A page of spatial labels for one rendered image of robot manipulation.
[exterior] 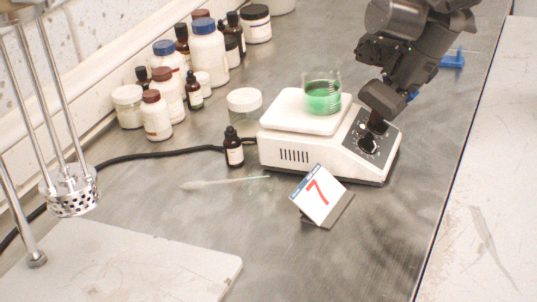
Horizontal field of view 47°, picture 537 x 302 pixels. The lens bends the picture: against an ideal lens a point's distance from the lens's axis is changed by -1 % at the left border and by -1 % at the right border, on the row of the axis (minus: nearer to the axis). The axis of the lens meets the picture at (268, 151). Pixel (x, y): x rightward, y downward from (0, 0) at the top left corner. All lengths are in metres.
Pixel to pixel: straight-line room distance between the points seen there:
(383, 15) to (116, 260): 0.48
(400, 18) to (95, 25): 0.62
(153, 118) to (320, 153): 0.32
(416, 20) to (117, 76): 0.61
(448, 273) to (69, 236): 0.52
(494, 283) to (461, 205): 0.15
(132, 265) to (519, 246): 0.50
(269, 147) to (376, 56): 0.21
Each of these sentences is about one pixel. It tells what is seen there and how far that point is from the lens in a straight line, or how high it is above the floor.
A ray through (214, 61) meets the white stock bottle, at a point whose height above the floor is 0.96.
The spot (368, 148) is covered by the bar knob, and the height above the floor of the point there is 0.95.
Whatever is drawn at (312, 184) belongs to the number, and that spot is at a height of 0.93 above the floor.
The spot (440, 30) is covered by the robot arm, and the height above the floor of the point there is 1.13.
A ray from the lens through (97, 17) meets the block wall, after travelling 1.24.
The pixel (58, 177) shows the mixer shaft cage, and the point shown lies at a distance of 0.75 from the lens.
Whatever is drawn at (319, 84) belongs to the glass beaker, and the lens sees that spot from 0.92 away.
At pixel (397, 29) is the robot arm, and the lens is 0.84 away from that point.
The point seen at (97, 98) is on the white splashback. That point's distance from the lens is 1.19.
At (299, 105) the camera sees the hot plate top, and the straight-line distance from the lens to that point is 0.99.
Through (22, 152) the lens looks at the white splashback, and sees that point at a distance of 1.07.
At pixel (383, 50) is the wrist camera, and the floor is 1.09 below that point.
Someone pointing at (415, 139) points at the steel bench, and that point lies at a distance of 1.06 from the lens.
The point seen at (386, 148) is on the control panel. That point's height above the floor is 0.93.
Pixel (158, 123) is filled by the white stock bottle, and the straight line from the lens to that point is 1.11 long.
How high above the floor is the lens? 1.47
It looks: 33 degrees down
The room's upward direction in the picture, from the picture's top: 7 degrees counter-clockwise
